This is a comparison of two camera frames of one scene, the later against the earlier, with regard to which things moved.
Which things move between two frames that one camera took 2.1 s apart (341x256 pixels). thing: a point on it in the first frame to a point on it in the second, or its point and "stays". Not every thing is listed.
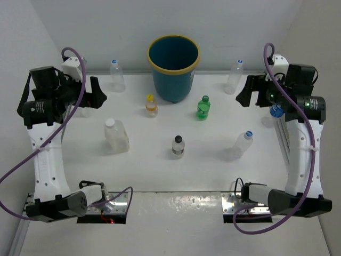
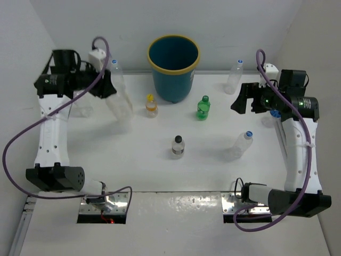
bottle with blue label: x=276 y=111 stays
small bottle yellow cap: x=151 y=106 stays
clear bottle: x=81 y=112 stays
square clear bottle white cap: x=116 y=136 to x=120 y=102
